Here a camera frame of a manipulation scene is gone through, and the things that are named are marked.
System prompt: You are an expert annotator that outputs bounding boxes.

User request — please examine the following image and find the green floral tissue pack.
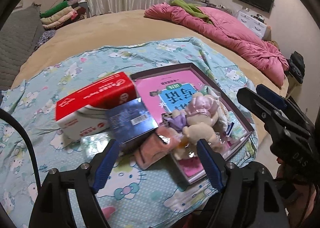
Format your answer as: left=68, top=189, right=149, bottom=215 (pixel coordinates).
left=80, top=132, right=114, bottom=161

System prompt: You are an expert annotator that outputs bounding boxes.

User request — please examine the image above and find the blue white snack packet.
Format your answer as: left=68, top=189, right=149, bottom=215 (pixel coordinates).
left=223, top=122, right=234, bottom=137

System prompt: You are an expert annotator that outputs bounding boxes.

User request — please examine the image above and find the pink cream plush doll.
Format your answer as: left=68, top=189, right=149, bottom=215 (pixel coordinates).
left=181, top=92, right=218, bottom=145

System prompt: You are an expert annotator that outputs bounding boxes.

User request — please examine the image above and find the pink towel packet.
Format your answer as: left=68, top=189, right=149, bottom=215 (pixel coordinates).
left=134, top=126, right=181, bottom=170

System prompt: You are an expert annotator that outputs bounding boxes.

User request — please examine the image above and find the purple orange small plush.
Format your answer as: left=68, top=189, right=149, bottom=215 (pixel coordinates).
left=168, top=109, right=187, bottom=132

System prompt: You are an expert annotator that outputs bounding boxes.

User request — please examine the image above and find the leopard print fabric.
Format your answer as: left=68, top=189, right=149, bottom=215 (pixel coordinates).
left=161, top=112, right=172, bottom=127

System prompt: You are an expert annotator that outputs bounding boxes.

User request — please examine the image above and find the grey white plush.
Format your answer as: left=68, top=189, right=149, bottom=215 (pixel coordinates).
left=216, top=101, right=229, bottom=131

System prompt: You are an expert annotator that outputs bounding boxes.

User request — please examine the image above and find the green round soft item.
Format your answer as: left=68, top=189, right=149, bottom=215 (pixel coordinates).
left=199, top=85, right=212, bottom=95

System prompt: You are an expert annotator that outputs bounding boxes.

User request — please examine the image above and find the person's right hand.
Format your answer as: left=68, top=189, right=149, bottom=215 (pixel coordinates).
left=276, top=158, right=286, bottom=179

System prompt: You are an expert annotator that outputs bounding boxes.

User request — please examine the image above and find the black bag by bed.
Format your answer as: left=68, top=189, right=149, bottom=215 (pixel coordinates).
left=287, top=51, right=305, bottom=84

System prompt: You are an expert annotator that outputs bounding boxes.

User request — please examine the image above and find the dark blue small box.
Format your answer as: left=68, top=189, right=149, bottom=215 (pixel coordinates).
left=106, top=98, right=158, bottom=154

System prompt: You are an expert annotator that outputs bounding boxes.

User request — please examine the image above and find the purple shallow tray box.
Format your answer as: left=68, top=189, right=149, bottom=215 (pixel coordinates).
left=130, top=62, right=256, bottom=185

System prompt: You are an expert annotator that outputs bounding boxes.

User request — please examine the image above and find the red white tissue box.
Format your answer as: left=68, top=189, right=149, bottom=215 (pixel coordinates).
left=55, top=72, right=137, bottom=140

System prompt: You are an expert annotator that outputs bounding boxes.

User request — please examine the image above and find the white drawer cabinet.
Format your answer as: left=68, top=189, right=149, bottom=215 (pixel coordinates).
left=236, top=11, right=271, bottom=40

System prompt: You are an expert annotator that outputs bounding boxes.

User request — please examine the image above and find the pink quilted duvet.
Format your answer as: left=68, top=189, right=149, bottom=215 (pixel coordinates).
left=145, top=3, right=289, bottom=87

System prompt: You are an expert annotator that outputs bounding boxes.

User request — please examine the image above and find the pink Chinese workbook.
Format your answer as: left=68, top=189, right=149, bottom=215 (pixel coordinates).
left=134, top=69, right=251, bottom=178

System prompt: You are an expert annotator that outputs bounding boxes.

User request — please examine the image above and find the green garment on duvet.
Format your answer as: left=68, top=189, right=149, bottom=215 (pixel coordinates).
left=170, top=0, right=212, bottom=24

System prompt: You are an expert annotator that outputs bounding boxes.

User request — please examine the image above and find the dark patterned pillow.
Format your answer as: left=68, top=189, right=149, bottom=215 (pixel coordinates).
left=34, top=29, right=56, bottom=51

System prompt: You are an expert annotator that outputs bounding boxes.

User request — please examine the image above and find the grey quilted headboard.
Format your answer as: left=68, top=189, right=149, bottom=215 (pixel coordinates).
left=1, top=3, right=44, bottom=91

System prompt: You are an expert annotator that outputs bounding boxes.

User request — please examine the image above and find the stack of folded clothes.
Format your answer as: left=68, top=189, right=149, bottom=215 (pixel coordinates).
left=40, top=0, right=90, bottom=30

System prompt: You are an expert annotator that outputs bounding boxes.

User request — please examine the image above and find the black cable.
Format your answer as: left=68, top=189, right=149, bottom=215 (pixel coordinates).
left=0, top=108, right=42, bottom=189

